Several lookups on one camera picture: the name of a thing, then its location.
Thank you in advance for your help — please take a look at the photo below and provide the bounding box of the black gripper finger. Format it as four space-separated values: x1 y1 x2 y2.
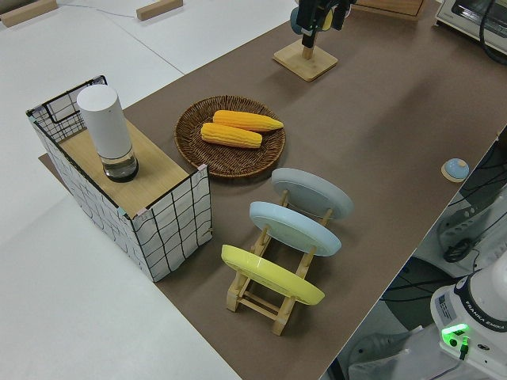
297 0 330 48
331 0 353 31

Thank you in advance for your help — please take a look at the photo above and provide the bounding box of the light wooden drawer cabinet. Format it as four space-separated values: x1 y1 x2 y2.
351 0 425 22

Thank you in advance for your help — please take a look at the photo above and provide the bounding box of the dark blue mug yellow inside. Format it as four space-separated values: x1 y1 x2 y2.
290 6 337 33

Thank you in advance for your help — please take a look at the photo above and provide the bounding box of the wooden mug tree stand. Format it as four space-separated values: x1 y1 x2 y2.
272 33 339 83

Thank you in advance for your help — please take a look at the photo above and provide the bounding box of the brown table mat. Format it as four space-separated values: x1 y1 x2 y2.
37 0 507 380

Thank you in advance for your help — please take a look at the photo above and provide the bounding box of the white toaster oven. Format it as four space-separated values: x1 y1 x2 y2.
435 0 507 53

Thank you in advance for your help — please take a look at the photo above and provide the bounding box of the yellow corn cob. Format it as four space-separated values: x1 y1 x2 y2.
212 109 285 133
200 121 264 150

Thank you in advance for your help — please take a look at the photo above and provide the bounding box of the light wooden block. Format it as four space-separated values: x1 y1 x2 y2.
0 4 51 28
135 0 178 21

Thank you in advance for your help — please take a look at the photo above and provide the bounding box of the grey plate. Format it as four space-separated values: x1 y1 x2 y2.
271 167 354 226

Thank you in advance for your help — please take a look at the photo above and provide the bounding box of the brown wicker basket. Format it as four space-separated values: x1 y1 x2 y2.
174 94 287 179

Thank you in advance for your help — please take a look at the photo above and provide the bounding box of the blue wooden call bell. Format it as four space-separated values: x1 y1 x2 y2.
440 158 471 183

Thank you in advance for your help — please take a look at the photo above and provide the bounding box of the light blue plate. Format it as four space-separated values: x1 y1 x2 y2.
248 200 342 257

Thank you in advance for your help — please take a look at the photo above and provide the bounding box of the white cylindrical grinder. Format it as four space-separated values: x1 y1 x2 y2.
76 86 139 184

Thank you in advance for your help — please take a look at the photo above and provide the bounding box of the white power strip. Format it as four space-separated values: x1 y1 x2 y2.
437 205 490 249

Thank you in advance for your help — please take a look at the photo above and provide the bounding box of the yellow plate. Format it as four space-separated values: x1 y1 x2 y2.
220 244 326 306

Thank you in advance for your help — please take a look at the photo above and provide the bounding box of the black power adapter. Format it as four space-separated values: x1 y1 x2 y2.
443 240 475 263

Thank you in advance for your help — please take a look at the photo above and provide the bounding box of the wooden plate rack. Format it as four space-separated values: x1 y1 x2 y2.
225 188 336 337

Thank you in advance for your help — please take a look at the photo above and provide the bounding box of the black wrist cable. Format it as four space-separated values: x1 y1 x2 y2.
477 0 507 68

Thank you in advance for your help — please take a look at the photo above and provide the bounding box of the black wire rack wooden shelf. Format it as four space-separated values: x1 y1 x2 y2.
25 74 215 284

